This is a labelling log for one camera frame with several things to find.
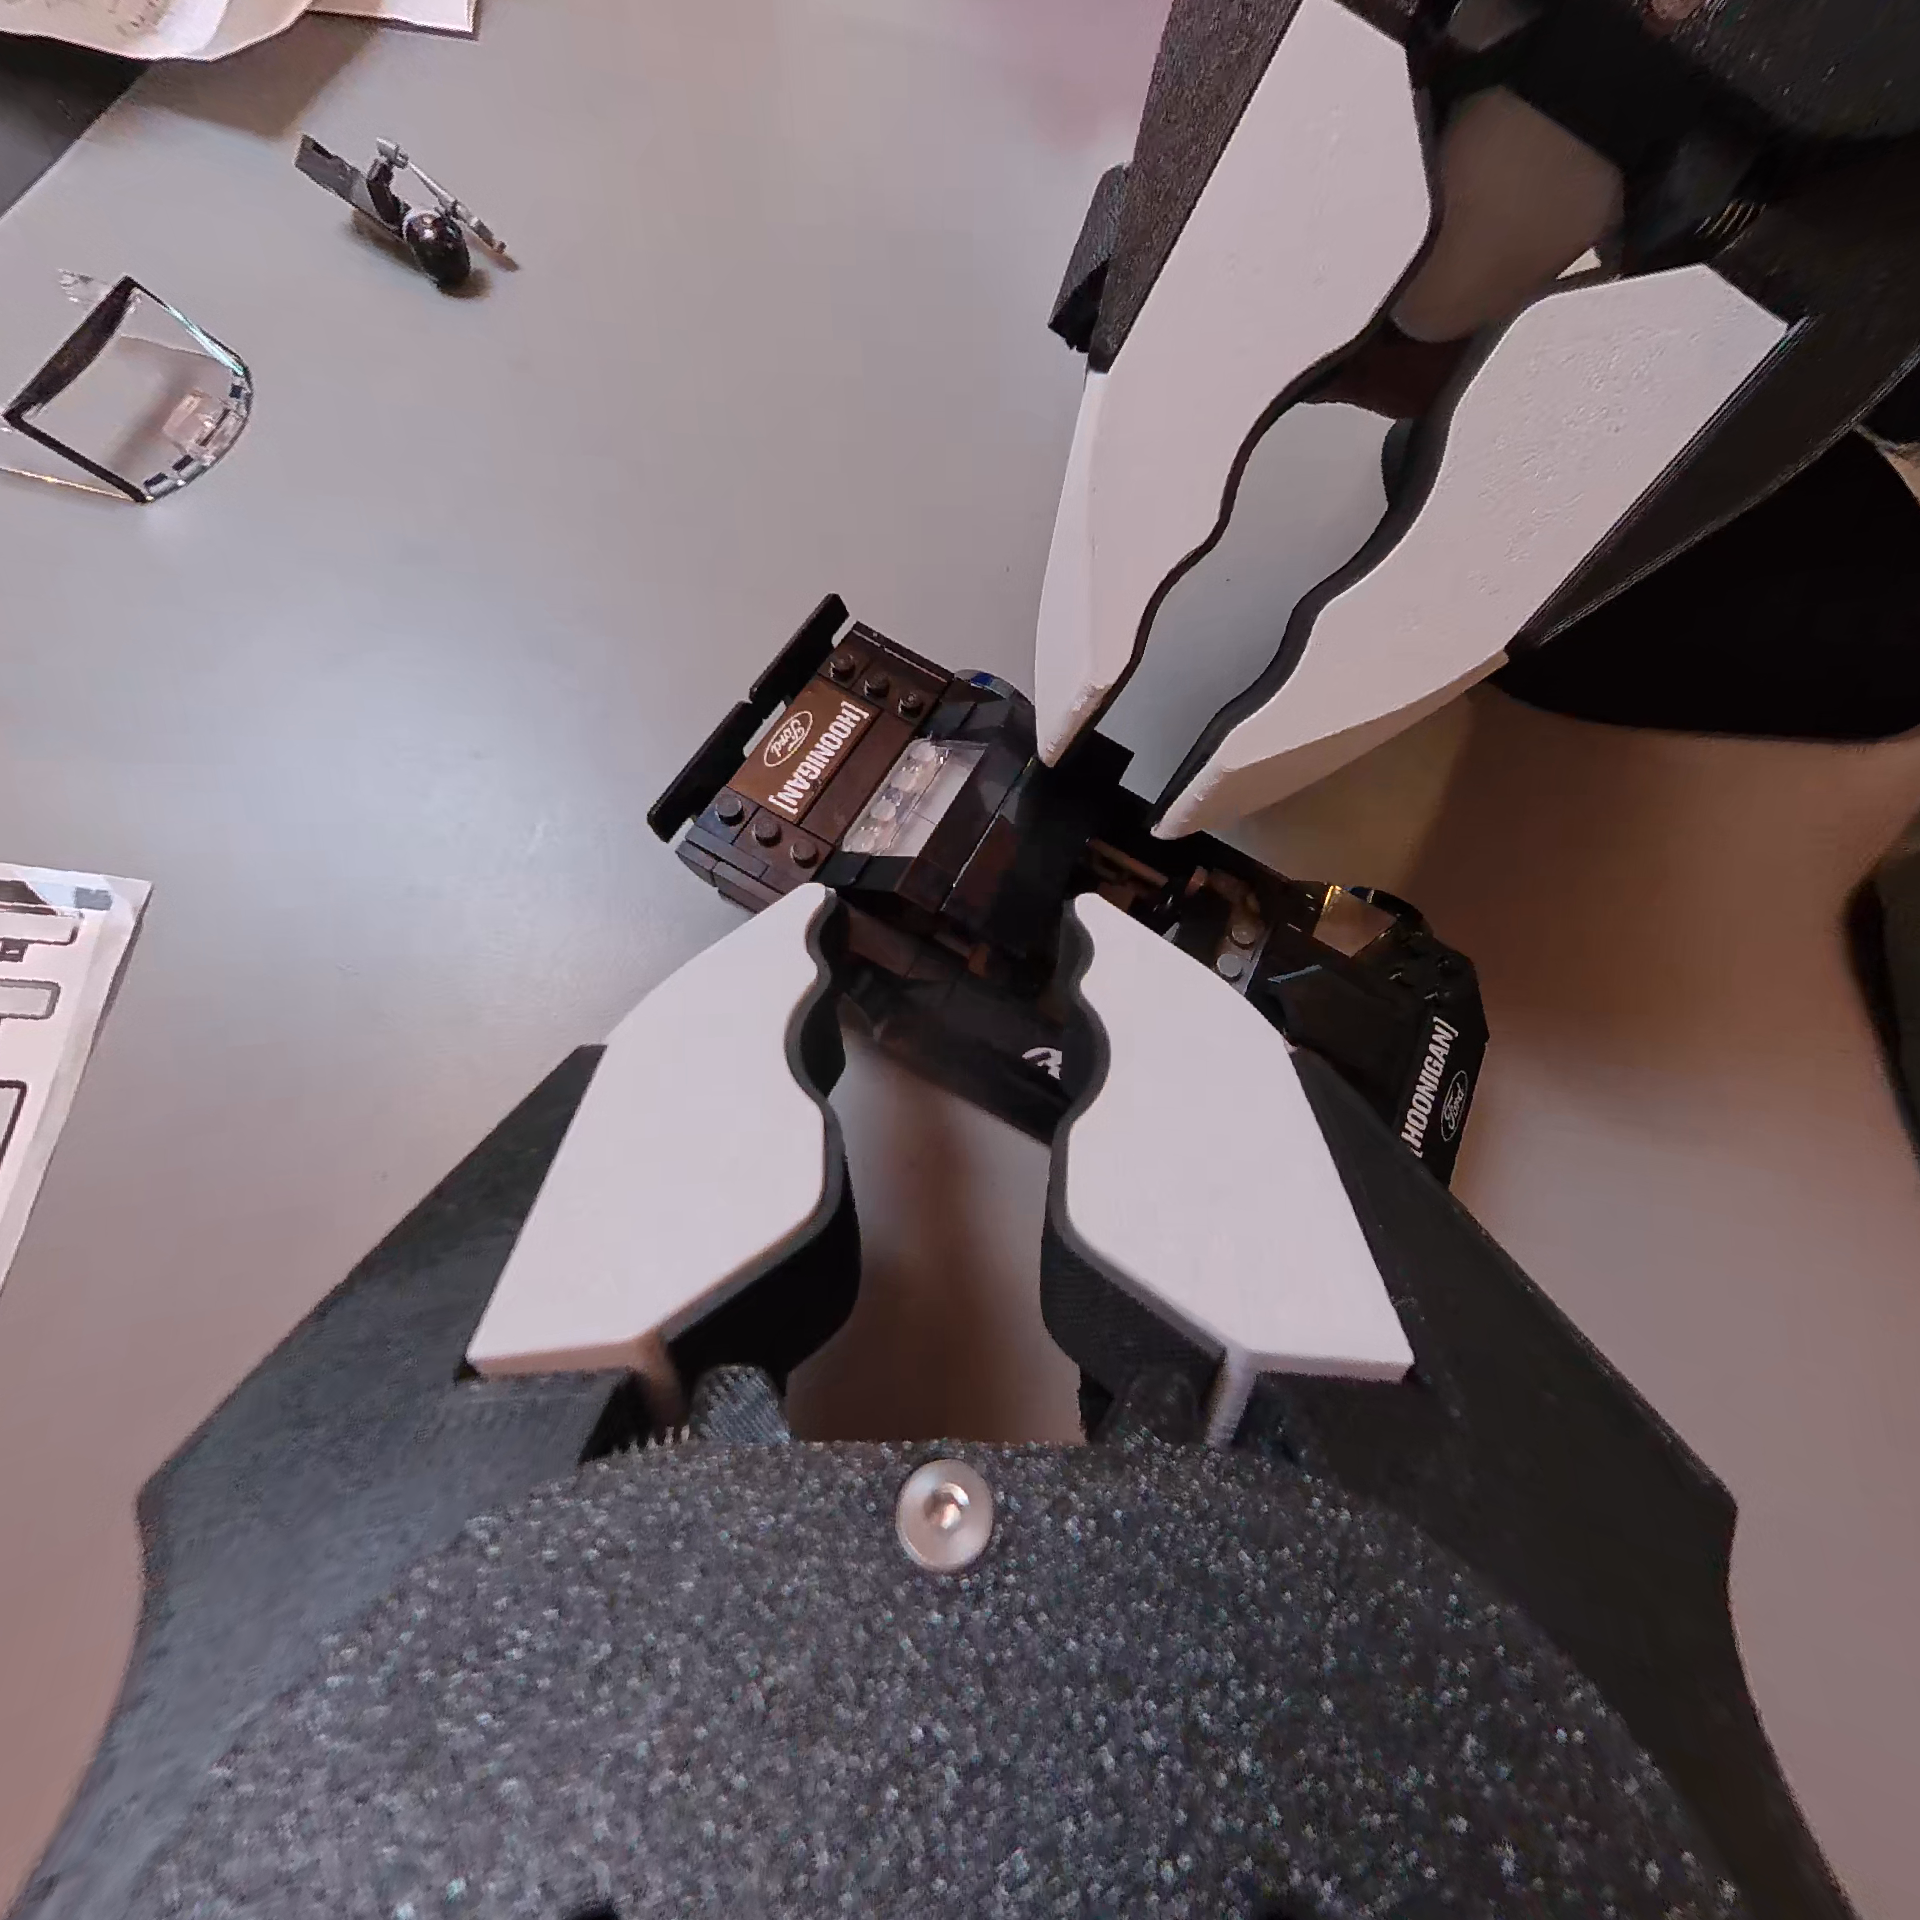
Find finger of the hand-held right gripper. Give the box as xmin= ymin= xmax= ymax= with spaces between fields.
xmin=1035 ymin=0 xmax=1437 ymax=758
xmin=1156 ymin=266 xmax=1792 ymax=843

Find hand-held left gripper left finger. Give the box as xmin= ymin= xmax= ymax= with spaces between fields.
xmin=473 ymin=888 xmax=856 ymax=1412

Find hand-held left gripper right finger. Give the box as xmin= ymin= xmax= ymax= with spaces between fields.
xmin=1046 ymin=892 xmax=1415 ymax=1443

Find black lego car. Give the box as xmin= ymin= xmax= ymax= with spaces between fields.
xmin=654 ymin=595 xmax=1494 ymax=1188

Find sticker sheet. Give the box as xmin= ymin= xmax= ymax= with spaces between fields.
xmin=0 ymin=865 xmax=153 ymax=1292

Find black lego axle assembly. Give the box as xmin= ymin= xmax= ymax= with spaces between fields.
xmin=293 ymin=139 xmax=519 ymax=298

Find clear lego windshield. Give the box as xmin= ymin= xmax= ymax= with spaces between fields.
xmin=0 ymin=270 xmax=258 ymax=502

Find white paper bags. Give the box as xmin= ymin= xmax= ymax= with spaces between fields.
xmin=0 ymin=0 xmax=485 ymax=61

